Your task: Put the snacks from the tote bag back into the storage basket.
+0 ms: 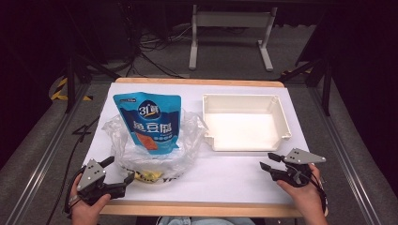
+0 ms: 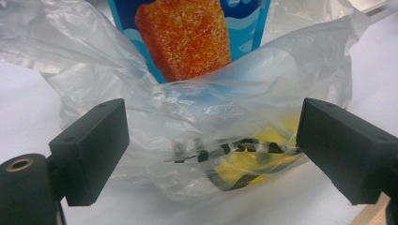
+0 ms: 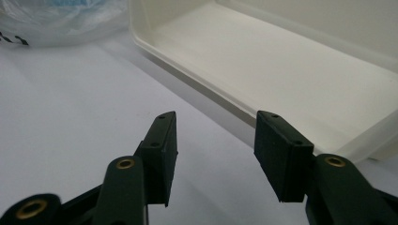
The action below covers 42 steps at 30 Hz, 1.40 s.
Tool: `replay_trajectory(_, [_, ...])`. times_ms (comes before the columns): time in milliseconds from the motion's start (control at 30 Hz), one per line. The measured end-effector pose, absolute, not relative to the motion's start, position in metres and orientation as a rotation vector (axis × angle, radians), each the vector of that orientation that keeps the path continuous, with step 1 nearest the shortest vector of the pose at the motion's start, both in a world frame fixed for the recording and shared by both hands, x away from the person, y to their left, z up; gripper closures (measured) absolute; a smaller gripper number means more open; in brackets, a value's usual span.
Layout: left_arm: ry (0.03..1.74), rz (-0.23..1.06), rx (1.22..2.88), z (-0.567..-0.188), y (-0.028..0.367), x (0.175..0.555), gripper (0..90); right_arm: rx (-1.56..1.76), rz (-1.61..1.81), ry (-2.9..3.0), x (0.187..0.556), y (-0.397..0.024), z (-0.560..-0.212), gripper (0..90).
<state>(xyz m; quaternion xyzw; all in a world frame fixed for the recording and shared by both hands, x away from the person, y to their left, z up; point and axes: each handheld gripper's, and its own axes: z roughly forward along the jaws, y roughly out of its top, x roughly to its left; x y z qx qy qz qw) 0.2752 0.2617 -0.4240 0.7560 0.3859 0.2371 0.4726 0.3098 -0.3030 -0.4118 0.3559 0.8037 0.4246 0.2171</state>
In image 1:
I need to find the aluminium rail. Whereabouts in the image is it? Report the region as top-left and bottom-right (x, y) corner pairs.
(5, 83), (92, 225)
(307, 80), (383, 225)

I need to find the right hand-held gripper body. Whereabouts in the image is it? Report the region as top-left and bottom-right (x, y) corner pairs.
(270, 147), (327, 188)

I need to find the bundle of black floor cables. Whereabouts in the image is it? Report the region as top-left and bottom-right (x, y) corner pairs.
(123, 18), (192, 79)

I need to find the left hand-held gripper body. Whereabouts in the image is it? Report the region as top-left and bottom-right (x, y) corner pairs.
(76, 158), (126, 206)

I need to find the blue snack pouch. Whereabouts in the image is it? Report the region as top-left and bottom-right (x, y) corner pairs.
(113, 91), (182, 156)

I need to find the white paper sheet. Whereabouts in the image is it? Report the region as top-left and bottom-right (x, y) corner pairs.
(82, 82), (311, 205)

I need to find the clear plastic bag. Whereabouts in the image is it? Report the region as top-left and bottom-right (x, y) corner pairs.
(101, 110), (209, 186)

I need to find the hand-held gripper cable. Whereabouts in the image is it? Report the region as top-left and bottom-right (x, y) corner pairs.
(63, 164), (87, 218)
(309, 171), (329, 214)

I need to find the white plastic bin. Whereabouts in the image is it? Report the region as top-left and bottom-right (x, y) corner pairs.
(202, 93), (293, 153)

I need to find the yellow black hazard tape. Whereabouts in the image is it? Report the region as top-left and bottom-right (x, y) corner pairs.
(49, 76), (94, 102)

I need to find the black metal stand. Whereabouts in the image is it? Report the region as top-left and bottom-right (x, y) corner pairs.
(279, 55), (333, 117)
(63, 52), (122, 114)

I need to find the person's right hand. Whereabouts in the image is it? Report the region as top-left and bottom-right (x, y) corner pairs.
(276, 164), (327, 218)

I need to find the white metal table frame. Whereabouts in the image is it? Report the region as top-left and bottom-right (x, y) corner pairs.
(188, 4), (279, 72)

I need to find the person's left hand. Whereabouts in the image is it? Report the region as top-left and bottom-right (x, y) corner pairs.
(69, 174), (113, 220)

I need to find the left hand-held gripper cable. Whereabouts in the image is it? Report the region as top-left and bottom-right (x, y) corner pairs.
(63, 164), (87, 218)

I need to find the black floor cable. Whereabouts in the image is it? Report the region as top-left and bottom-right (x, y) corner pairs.
(46, 115), (101, 225)

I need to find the right hand-held gripper cable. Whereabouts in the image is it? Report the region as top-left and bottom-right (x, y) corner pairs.
(309, 171), (329, 214)

